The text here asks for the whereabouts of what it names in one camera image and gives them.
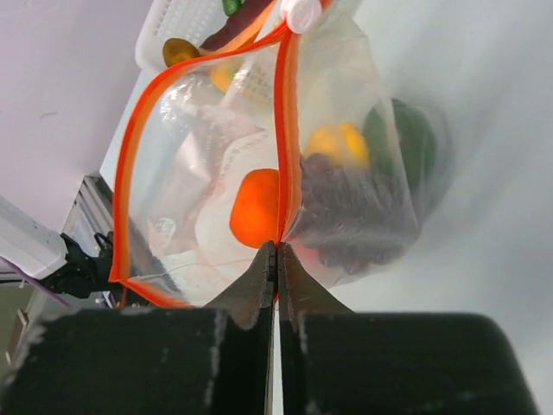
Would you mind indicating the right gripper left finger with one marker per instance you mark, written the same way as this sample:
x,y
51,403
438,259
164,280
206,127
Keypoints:
x,y
210,360

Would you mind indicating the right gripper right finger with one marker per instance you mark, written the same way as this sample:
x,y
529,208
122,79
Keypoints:
x,y
337,361

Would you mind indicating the orange toy orange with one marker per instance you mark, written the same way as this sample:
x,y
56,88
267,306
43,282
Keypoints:
x,y
253,219

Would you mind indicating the purple toy grapes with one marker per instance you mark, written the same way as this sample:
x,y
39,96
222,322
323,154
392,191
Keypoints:
x,y
354,218

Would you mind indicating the yellow toy bell pepper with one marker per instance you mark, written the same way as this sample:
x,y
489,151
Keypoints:
x,y
342,144

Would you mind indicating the clear zip top bag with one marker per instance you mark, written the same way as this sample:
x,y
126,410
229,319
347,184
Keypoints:
x,y
182,160

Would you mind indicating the green toy avocado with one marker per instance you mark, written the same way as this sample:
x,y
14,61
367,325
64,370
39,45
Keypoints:
x,y
416,139

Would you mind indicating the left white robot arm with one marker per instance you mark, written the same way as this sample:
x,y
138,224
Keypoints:
x,y
54,262

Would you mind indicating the yellow green toy mango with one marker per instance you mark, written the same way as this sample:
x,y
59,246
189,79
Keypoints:
x,y
223,73

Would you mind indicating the brown toy potato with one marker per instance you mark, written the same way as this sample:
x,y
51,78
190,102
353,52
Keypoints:
x,y
177,50

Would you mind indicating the orange toy papaya slice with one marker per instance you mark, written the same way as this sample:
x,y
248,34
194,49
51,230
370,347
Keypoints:
x,y
240,29

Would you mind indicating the white plastic basket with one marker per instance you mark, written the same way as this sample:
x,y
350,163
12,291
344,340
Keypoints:
x,y
194,21

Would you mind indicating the green toy cucumber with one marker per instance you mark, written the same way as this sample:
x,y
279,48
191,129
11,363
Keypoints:
x,y
231,7

